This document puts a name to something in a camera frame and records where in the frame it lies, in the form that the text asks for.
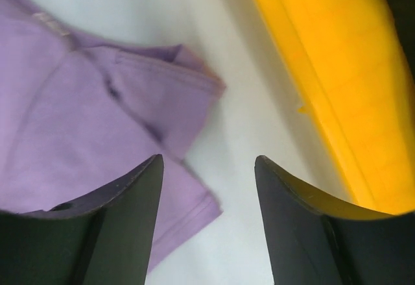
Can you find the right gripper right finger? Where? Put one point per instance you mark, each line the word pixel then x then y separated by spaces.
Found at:
pixel 316 238

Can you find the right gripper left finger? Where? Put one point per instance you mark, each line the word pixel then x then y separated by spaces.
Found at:
pixel 103 237

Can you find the purple t shirt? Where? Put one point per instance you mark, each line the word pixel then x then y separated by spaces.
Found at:
pixel 77 112

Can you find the yellow plastic tray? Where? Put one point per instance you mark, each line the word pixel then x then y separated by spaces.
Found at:
pixel 345 58

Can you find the rolled black t shirt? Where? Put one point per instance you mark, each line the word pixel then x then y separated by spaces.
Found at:
pixel 404 21

